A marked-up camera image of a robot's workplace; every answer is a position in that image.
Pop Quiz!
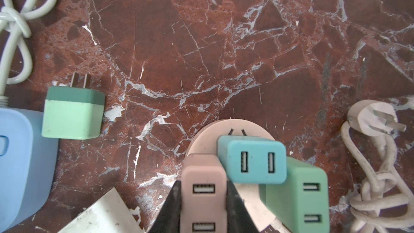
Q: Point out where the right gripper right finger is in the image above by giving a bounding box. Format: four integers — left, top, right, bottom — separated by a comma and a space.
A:
226, 181, 259, 233

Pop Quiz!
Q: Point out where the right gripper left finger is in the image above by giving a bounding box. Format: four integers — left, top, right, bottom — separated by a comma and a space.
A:
149, 180, 182, 233

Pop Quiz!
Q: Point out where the pink plug adapter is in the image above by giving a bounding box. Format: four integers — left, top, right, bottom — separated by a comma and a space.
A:
180, 154, 227, 233

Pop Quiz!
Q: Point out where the teal plug adapter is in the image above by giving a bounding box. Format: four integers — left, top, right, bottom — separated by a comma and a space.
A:
217, 135, 287, 184

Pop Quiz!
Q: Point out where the green plug adapter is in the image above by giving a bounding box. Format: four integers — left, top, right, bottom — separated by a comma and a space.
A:
42, 72, 106, 140
259, 157, 330, 233

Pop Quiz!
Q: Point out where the white plug adapter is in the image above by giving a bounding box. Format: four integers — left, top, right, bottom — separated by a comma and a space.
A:
60, 188, 144, 233

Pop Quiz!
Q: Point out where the pink round power strip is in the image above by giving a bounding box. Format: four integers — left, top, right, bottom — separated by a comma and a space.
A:
187, 119, 276, 231

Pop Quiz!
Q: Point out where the blue square power strip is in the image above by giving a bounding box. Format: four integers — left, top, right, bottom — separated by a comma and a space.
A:
1, 108, 58, 232

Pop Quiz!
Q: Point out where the pink cable with plug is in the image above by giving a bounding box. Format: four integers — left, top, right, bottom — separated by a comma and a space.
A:
340, 99, 414, 233

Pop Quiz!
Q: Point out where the white cable of blue strip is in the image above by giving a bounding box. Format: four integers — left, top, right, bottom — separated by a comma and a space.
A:
0, 0, 59, 107

